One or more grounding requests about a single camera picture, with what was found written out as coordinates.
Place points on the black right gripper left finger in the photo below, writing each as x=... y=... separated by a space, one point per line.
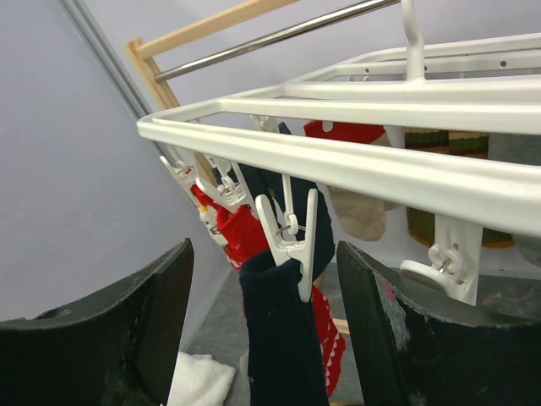
x=116 y=346

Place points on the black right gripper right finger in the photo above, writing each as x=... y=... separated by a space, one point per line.
x=415 y=346

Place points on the navy santa sock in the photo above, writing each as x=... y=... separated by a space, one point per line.
x=284 y=362

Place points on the white folded towel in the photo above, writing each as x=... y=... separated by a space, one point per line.
x=199 y=380

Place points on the beige sock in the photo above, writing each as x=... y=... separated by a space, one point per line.
x=361 y=216

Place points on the red cat face sock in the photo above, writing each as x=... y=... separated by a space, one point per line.
x=241 y=236

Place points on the red candy cane sock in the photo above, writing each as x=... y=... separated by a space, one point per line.
x=347 y=132

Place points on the steel hanging rod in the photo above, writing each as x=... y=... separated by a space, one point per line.
x=290 y=32

